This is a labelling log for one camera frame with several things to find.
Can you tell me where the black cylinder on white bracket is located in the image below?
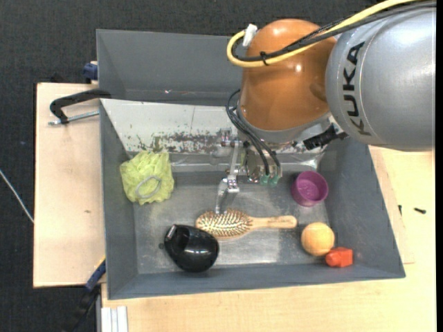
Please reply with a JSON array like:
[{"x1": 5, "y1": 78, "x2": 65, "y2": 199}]
[{"x1": 301, "y1": 124, "x2": 348, "y2": 151}]

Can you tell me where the black glossy oval object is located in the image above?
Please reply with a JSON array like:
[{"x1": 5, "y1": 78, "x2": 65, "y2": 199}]
[{"x1": 163, "y1": 223, "x2": 220, "y2": 273}]

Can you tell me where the yellow-orange ball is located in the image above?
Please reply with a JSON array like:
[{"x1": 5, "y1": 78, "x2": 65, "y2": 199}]
[{"x1": 300, "y1": 221, "x2": 336, "y2": 257}]

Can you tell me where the purple plastic cup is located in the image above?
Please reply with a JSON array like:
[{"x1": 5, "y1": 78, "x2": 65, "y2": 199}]
[{"x1": 290, "y1": 170, "x2": 329, "y2": 208}]

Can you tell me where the orange-red small block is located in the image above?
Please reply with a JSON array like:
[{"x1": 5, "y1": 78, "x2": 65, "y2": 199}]
[{"x1": 324, "y1": 246, "x2": 354, "y2": 268}]

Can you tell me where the yellow-green mesh bath sponge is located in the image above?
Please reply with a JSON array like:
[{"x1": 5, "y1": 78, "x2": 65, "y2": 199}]
[{"x1": 119, "y1": 149, "x2": 176, "y2": 206}]

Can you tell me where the wooden hairbrush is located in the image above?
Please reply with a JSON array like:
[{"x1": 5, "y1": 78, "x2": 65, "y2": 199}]
[{"x1": 195, "y1": 208, "x2": 298, "y2": 241}]

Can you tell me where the grey metal bin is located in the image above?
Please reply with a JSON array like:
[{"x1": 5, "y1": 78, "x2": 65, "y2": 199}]
[{"x1": 96, "y1": 28, "x2": 406, "y2": 300}]

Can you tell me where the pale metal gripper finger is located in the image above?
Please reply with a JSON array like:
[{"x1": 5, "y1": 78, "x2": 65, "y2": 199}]
[
  {"x1": 211, "y1": 133, "x2": 240, "y2": 159},
  {"x1": 215, "y1": 178, "x2": 241, "y2": 214}
]

